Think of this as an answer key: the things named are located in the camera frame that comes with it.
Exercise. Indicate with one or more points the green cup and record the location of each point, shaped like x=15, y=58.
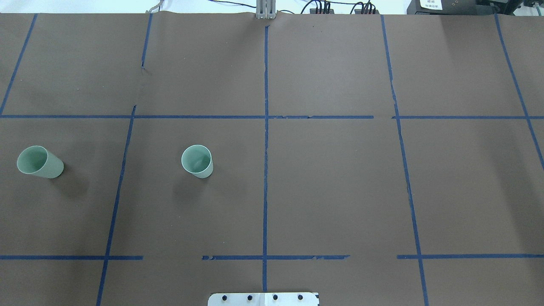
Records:
x=198, y=161
x=38, y=161

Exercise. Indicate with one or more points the left orange terminal block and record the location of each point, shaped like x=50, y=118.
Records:
x=322, y=8

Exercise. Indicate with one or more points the orange terminal block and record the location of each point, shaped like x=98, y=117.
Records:
x=322, y=8
x=367, y=8

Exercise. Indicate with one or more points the right orange terminal block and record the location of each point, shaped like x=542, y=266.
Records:
x=367, y=8

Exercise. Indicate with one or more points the black computer box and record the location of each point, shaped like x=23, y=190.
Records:
x=442, y=7

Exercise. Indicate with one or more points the aluminium profile post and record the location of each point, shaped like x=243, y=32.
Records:
x=266, y=9

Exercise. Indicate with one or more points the white metal base plate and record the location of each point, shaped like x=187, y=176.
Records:
x=265, y=299

